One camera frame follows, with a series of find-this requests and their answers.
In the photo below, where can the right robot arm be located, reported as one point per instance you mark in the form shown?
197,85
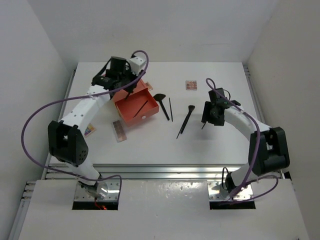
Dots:
268,150

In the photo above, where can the small palette behind box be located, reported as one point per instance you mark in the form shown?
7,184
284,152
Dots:
149,87

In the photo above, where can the colourful square eyeshadow palette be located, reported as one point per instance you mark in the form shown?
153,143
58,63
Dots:
89,130

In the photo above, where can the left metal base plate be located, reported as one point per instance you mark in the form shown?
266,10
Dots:
105,191

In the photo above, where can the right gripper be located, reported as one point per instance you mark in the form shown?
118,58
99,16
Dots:
206,117

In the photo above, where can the aluminium rail frame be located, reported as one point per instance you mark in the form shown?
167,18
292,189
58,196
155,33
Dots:
164,192

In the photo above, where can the thin black liner brush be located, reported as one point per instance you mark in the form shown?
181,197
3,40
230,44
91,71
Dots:
170,107

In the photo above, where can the black angled powder brush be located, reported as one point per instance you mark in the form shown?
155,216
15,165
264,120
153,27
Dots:
190,110

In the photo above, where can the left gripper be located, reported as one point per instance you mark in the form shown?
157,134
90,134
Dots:
133,76

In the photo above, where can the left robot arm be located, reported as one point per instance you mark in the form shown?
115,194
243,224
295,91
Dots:
66,138

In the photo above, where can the long brown eyeshadow palette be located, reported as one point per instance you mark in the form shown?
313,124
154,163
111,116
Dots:
119,131

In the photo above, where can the black round-head brush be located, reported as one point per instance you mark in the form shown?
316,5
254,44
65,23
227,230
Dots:
140,108

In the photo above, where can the black fan brush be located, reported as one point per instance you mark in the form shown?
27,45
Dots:
159,98

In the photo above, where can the orange top drawer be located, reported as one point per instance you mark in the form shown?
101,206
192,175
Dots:
127,107

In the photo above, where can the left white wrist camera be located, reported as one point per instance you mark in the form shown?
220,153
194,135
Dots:
137,64

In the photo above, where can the square nine-pan blush palette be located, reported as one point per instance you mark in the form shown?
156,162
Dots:
191,85

